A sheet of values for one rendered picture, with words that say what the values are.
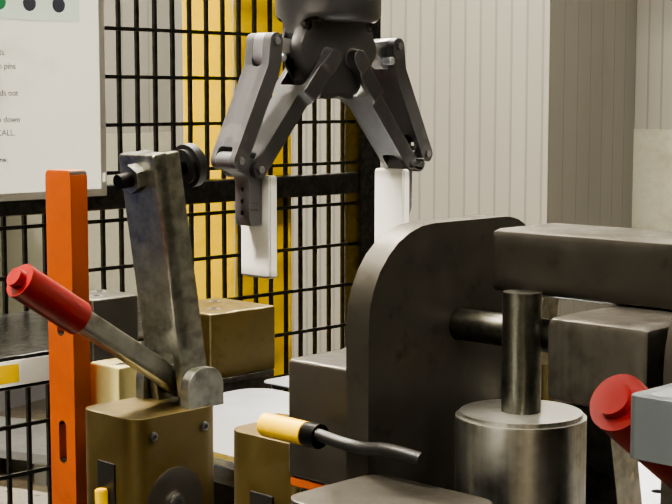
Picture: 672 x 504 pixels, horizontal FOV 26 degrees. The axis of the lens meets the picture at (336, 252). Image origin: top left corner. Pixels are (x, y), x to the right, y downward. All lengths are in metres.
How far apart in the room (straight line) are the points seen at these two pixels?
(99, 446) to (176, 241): 0.14
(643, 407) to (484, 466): 0.25
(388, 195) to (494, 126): 5.28
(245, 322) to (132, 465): 0.42
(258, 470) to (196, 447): 0.17
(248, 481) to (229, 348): 0.53
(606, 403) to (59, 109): 1.14
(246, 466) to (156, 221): 0.20
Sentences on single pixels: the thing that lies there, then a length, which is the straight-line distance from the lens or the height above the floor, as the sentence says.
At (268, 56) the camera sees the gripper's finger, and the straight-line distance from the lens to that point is 0.99.
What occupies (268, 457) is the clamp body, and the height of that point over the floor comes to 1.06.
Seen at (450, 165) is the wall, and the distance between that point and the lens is 6.44.
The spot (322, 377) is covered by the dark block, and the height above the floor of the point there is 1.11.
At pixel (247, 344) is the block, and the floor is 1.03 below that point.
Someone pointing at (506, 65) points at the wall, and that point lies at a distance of 6.35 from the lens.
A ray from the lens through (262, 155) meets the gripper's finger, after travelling 0.98.
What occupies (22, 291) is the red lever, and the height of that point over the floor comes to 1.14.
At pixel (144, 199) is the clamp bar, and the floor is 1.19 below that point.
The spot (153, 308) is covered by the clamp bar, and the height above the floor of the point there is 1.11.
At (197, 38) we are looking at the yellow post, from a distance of 1.81.
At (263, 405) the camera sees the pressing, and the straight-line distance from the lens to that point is 1.20.
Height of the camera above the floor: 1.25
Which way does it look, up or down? 6 degrees down
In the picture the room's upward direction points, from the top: straight up
